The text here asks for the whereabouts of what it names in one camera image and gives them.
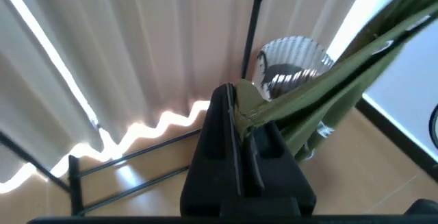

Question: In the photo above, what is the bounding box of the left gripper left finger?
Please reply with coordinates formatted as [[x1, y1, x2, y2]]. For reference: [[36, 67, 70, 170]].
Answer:
[[180, 83, 243, 217]]

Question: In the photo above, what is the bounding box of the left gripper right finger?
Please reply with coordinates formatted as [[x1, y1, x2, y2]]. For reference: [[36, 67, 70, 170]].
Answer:
[[239, 121, 317, 216]]

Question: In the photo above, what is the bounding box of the green printed shirt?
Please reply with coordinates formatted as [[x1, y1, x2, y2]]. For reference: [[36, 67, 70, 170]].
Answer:
[[234, 0, 438, 163]]

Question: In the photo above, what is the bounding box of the white laundry basket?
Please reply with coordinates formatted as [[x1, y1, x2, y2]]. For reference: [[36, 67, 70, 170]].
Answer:
[[251, 35, 335, 101]]

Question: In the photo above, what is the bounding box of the black clothes rack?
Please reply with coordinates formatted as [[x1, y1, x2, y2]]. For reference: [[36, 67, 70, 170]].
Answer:
[[0, 0, 270, 217]]

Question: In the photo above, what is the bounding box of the beige curtain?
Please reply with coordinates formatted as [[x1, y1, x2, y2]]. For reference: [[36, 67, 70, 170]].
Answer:
[[0, 0, 369, 186]]

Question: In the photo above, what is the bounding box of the window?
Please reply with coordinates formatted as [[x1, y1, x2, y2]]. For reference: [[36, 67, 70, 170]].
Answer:
[[326, 0, 438, 184]]

